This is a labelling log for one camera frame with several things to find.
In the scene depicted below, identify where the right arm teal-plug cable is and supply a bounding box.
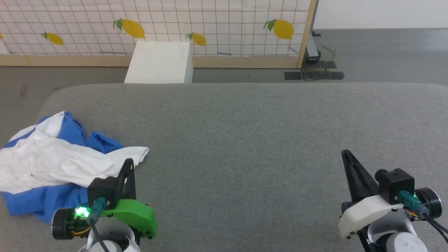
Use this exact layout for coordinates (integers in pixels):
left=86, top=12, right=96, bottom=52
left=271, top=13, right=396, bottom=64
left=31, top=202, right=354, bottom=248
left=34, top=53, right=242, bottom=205
left=399, top=190, right=448, bottom=243

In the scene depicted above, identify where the left arm teal-plug cable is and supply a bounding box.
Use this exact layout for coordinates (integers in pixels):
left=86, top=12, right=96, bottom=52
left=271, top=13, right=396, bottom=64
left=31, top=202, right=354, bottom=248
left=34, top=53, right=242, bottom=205
left=88, top=197, right=112, bottom=252

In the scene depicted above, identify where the grey upholstered sofa surface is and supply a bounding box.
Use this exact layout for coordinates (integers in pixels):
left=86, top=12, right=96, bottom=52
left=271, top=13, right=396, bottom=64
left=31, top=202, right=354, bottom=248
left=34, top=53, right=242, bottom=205
left=0, top=83, right=448, bottom=252

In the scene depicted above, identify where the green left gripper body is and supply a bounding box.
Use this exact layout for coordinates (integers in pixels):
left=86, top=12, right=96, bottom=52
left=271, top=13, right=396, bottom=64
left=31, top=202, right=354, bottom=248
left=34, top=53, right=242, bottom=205
left=51, top=199, right=158, bottom=240

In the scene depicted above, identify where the lemon-print grid partition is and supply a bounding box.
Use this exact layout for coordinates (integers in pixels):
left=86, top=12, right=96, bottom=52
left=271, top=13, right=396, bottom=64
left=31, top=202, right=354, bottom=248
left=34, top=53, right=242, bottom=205
left=0, top=0, right=317, bottom=69

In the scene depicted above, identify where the large black floor tape patch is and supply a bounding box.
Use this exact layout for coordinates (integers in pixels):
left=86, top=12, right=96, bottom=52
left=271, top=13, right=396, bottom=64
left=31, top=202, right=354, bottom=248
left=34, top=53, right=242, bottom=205
left=301, top=61, right=345, bottom=81

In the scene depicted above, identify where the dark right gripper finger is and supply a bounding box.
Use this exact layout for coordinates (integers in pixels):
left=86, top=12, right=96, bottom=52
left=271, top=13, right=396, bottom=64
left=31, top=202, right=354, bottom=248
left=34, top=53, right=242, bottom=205
left=341, top=150, right=355, bottom=204
left=346, top=150, right=380, bottom=202

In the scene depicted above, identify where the grey metal stand foot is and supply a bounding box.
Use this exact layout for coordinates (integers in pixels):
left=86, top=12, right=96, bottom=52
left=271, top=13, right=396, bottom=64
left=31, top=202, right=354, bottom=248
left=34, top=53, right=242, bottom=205
left=306, top=31, right=322, bottom=64

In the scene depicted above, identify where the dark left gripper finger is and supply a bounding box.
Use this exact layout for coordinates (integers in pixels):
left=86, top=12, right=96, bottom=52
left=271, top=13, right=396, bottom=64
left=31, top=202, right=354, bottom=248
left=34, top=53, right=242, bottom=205
left=117, top=158, right=131, bottom=202
left=123, top=158, right=137, bottom=201

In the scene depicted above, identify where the arm teal-plug cable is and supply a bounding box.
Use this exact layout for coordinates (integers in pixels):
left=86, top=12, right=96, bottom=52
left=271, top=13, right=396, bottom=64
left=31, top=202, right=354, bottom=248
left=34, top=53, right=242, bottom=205
left=399, top=190, right=448, bottom=243
left=88, top=197, right=112, bottom=252

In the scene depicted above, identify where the thin tan floor cable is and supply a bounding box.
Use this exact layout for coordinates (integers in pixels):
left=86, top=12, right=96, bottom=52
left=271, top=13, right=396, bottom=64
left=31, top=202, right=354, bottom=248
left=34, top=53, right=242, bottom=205
left=321, top=44, right=337, bottom=62

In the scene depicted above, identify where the white and blue shirt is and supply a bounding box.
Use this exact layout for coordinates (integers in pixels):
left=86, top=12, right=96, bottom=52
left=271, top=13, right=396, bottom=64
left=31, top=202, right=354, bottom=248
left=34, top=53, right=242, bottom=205
left=0, top=111, right=150, bottom=225

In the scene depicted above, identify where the white rectangular box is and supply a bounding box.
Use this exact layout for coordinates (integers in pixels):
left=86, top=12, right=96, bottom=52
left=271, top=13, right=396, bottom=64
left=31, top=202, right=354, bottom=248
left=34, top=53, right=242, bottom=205
left=124, top=41, right=194, bottom=84

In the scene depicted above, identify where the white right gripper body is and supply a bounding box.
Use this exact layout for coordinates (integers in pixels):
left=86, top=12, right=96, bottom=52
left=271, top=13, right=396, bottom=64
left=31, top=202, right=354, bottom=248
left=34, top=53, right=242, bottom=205
left=338, top=187, right=442, bottom=239

